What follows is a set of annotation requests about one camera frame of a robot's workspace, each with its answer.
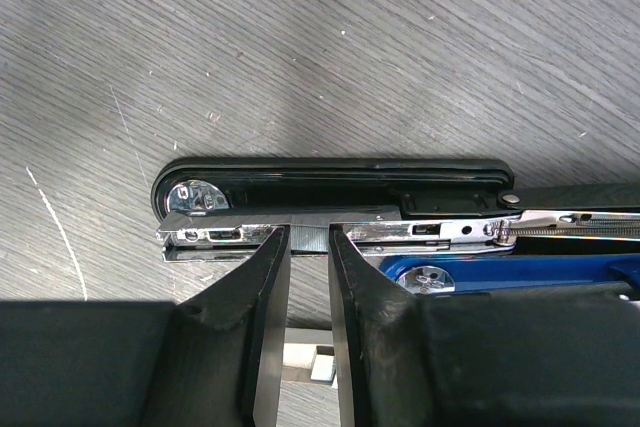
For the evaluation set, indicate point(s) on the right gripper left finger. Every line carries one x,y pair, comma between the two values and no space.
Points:
213,360

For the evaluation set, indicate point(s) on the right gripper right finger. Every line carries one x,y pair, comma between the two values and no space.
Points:
567,358

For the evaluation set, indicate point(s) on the blue stapler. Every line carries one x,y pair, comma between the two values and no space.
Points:
444,274

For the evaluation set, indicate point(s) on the red white staple box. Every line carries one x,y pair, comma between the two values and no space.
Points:
300,348

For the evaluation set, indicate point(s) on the black stapler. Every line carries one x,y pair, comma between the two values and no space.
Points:
223,209

